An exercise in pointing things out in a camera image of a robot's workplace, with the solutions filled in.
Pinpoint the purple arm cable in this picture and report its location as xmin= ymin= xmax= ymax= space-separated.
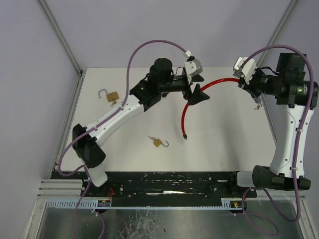
xmin=56 ymin=39 xmax=192 ymax=239
xmin=241 ymin=44 xmax=315 ymax=236

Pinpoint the red cable lock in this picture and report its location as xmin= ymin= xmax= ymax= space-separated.
xmin=180 ymin=77 xmax=239 ymax=140

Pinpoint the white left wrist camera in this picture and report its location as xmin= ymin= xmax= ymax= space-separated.
xmin=184 ymin=56 xmax=203 ymax=77

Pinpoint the white slotted cable duct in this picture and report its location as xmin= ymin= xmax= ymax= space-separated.
xmin=46 ymin=196 xmax=246 ymax=210

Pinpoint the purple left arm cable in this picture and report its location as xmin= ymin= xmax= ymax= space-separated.
xmin=56 ymin=39 xmax=192 ymax=239

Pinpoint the small brass padlock near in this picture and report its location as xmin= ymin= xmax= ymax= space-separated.
xmin=148 ymin=135 xmax=169 ymax=147

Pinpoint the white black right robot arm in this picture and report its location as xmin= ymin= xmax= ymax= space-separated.
xmin=233 ymin=52 xmax=319 ymax=191

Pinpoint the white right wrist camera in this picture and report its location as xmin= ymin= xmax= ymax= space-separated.
xmin=233 ymin=57 xmax=257 ymax=84

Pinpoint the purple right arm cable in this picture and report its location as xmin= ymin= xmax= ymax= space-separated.
xmin=241 ymin=44 xmax=315 ymax=236

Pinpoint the large brass padlock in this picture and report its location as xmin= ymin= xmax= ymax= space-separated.
xmin=98 ymin=89 xmax=120 ymax=102

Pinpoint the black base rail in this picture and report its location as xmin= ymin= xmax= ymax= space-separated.
xmin=49 ymin=170 xmax=257 ymax=200

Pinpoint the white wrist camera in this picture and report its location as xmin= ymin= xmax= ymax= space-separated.
xmin=184 ymin=56 xmax=203 ymax=77
xmin=233 ymin=57 xmax=257 ymax=84

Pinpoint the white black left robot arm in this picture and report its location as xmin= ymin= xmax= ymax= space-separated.
xmin=72 ymin=56 xmax=209 ymax=187

